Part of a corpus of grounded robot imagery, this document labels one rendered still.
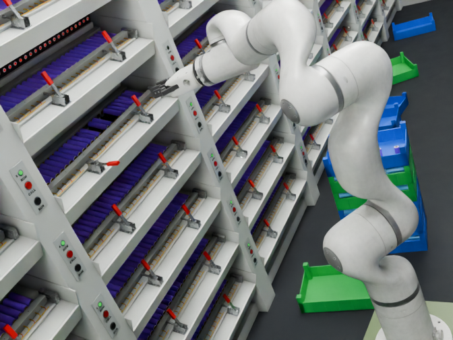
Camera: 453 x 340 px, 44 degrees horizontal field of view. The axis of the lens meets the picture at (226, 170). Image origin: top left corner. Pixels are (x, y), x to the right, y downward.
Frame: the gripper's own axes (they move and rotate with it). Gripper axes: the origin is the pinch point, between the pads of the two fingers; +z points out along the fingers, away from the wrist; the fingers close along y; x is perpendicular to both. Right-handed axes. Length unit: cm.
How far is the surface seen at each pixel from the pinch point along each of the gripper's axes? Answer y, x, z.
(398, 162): 52, -70, -35
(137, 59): 5.6, 9.0, 6.4
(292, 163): 86, -78, 25
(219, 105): 42, -24, 15
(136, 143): -11.0, -9.3, 8.9
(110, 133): -12.5, -3.4, 14.0
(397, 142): 69, -71, -31
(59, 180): -36.4, -3.2, 13.4
